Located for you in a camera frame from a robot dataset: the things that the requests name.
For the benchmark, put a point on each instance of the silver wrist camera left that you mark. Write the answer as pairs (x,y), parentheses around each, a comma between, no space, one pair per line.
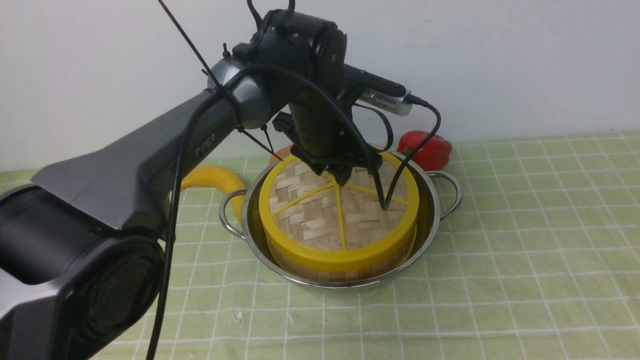
(361,85)

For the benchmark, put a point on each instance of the yellow banana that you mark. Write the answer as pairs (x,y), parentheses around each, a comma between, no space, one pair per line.
(218,177)

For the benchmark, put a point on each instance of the orange fruit behind pot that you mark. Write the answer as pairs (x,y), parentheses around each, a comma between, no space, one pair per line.
(280,154)

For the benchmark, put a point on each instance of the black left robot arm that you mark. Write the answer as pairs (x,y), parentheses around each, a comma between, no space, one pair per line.
(86,246)

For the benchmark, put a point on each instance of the stainless steel pot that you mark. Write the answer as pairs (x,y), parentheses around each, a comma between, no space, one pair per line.
(439,195)

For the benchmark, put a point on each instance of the woven bamboo steamer lid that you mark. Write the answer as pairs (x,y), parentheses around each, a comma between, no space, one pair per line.
(292,195)

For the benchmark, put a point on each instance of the green checkered tablecloth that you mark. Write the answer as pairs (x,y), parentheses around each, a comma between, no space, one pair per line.
(539,262)

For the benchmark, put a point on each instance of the bamboo steamer basket yellow rim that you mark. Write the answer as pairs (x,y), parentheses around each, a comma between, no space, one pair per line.
(341,254)

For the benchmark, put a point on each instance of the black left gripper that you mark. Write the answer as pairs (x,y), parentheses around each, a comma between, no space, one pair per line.
(325,140)

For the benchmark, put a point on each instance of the red bell pepper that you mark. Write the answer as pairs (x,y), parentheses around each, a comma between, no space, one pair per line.
(433,156)

